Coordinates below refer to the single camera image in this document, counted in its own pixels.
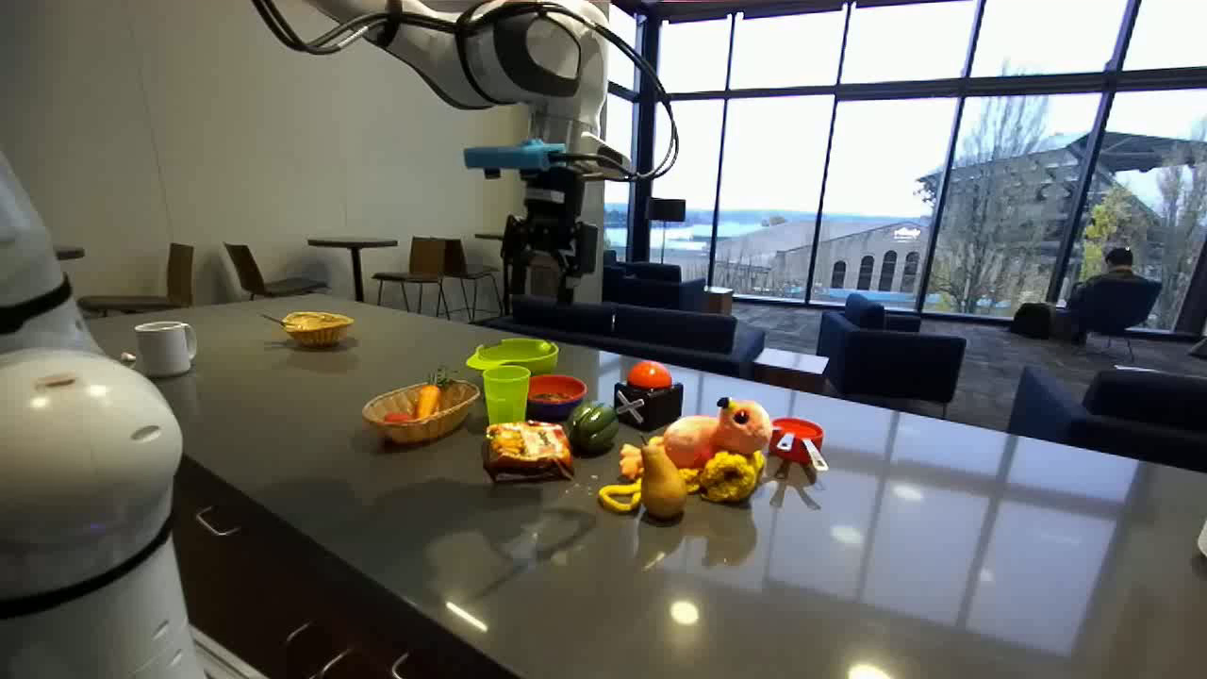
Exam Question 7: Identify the oval wicker basket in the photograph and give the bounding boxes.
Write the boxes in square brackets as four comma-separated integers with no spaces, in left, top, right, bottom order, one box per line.
[360,373,485,450]

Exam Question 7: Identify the red plastic bowl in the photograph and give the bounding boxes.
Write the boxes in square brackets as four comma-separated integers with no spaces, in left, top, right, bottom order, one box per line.
[524,371,591,421]

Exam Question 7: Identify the distant seated person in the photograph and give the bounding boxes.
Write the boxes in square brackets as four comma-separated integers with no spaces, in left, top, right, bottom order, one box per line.
[1093,245,1143,290]

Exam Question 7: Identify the black box with white marks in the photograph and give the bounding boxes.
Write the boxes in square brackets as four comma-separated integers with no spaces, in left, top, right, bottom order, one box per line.
[612,378,687,432]

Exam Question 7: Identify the white mug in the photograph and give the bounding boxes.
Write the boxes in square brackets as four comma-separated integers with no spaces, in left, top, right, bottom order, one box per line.
[125,318,200,381]

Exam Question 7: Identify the green toy watermelon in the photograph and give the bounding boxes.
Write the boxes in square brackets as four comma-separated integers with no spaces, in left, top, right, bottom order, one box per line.
[565,398,622,460]

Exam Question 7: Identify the dark blue lounge sofa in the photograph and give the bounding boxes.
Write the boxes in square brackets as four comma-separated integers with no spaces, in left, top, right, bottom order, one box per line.
[1003,362,1207,476]

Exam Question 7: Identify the round yellow woven basket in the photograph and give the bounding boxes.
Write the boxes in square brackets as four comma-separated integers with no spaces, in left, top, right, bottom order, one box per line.
[275,306,360,349]

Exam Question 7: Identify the dark blue sofa by window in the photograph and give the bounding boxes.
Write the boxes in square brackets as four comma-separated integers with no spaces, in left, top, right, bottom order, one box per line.
[599,256,710,313]

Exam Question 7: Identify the dark blue armchair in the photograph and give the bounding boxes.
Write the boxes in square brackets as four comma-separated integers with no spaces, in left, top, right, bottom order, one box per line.
[814,290,971,406]

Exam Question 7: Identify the green plastic cup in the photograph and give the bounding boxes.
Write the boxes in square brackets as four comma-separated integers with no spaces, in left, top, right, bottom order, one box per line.
[480,362,535,425]

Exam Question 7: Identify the orange toy carrot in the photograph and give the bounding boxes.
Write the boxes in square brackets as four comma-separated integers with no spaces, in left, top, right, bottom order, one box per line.
[413,373,463,421]

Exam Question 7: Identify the orange toy fruit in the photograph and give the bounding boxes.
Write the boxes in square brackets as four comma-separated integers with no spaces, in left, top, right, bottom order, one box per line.
[622,359,678,398]

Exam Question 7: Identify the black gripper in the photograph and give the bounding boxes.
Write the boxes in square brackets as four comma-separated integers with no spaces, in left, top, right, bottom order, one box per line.
[503,171,603,306]

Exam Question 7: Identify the toy peach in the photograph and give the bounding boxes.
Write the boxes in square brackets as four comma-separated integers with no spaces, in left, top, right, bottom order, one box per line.
[659,412,723,470]

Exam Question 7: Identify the long dark blue sofa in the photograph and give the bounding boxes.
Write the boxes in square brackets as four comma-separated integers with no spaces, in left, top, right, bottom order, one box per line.
[505,295,769,378]

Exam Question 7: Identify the dark wood drawer cabinet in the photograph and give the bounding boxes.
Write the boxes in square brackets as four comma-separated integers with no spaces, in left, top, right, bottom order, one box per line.
[169,456,520,679]

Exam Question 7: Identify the low dark coffee table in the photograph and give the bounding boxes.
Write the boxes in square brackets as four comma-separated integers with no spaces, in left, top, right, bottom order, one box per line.
[751,342,834,396]

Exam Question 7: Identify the red cup with white tag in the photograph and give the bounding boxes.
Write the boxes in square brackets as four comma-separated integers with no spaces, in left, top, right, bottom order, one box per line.
[769,413,830,481]

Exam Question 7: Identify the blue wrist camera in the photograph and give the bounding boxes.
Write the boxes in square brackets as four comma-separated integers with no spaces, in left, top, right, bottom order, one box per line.
[462,140,570,176]

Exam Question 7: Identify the toy sandwich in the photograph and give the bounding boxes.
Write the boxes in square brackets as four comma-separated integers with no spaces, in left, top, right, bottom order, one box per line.
[480,418,579,486]

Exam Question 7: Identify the green plastic bowl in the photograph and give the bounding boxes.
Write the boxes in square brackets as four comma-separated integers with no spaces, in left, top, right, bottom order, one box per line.
[463,334,561,378]

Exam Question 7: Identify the dark armchair by window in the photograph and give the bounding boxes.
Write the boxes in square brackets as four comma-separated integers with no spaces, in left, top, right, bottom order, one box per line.
[1067,276,1165,338]

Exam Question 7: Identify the yellow toy ring slice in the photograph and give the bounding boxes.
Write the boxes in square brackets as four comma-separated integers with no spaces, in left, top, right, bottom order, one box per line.
[591,477,647,516]

